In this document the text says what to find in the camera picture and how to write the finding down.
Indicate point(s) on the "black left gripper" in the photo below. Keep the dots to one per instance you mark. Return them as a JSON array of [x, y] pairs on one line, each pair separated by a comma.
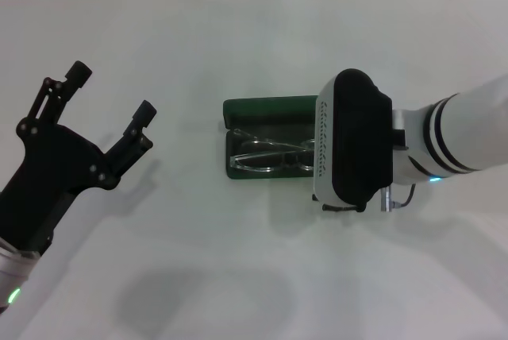
[[51, 165]]

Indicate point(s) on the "clear plastic glasses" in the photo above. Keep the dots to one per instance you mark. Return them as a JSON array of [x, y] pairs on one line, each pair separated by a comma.
[[254, 161]]

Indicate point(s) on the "green glasses case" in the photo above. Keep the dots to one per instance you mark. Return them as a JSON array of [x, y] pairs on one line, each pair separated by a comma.
[[270, 107]]

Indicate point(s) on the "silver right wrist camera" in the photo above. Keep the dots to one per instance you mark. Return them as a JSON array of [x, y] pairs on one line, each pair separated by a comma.
[[357, 137]]

